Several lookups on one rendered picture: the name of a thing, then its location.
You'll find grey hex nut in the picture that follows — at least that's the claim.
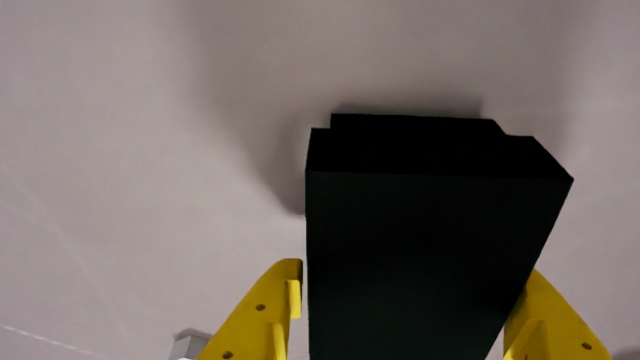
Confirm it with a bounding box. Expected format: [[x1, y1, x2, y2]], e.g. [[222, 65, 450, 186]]
[[168, 335, 209, 360]]

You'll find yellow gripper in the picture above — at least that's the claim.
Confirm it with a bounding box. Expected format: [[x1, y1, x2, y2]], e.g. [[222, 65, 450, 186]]
[[196, 258, 612, 360]]

